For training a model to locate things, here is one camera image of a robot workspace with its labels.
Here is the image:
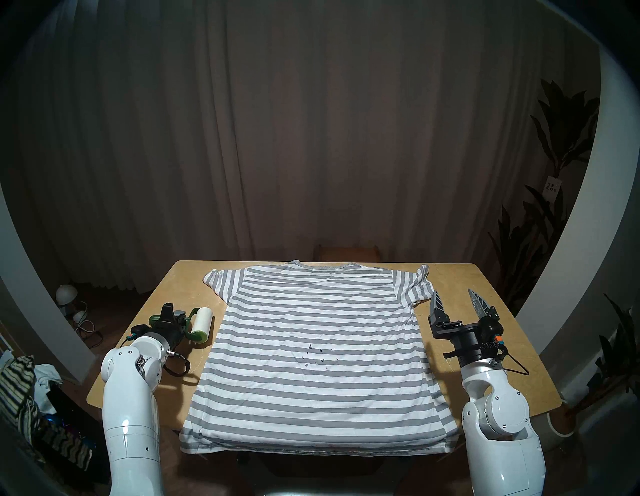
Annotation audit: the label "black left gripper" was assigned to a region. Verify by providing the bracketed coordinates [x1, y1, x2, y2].
[149, 302, 187, 353]

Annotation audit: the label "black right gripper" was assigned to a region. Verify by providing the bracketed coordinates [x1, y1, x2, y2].
[428, 288, 498, 370]

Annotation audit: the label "green handled white lint roller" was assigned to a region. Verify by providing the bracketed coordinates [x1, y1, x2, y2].
[175, 307, 216, 347]

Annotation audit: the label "grey white striped t-shirt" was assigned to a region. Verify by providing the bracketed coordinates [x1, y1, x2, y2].
[179, 260, 461, 456]

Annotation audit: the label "white mushroom lamp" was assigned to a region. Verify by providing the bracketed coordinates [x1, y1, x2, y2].
[55, 285, 77, 317]

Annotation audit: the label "wooden chair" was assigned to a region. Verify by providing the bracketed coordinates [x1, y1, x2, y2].
[314, 243, 382, 263]

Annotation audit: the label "white curved arch column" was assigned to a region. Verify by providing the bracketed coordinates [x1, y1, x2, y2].
[0, 185, 96, 383]
[515, 42, 640, 356]

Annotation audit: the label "white crumpled cloth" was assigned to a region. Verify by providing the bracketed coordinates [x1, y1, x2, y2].
[32, 364, 63, 401]

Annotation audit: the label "black storage box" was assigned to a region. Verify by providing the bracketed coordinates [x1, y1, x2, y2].
[45, 382, 113, 483]

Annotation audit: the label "dark lint scraps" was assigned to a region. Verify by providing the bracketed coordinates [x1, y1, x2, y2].
[300, 342, 338, 370]

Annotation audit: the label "white plant pot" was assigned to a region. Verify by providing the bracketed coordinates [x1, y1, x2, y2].
[547, 399, 582, 438]

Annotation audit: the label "dark potted plant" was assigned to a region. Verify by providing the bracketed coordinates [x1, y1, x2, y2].
[582, 294, 640, 416]

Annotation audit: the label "striped cloth pile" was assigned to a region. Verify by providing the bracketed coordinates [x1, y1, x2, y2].
[0, 355, 93, 471]

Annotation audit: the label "tall dark leafy plant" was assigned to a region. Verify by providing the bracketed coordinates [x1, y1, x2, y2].
[487, 77, 601, 316]

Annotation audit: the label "long pleated curtain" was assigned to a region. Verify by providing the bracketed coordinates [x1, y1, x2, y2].
[20, 0, 601, 296]

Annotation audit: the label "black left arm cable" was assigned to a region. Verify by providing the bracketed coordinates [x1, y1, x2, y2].
[117, 330, 193, 378]

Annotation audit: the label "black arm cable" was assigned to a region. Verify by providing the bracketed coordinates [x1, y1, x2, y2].
[442, 345, 530, 376]
[117, 330, 193, 378]

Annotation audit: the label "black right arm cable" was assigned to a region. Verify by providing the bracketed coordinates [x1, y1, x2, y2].
[442, 345, 530, 376]

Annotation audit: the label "white floor cable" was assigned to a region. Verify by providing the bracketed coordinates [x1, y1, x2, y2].
[74, 300, 103, 348]

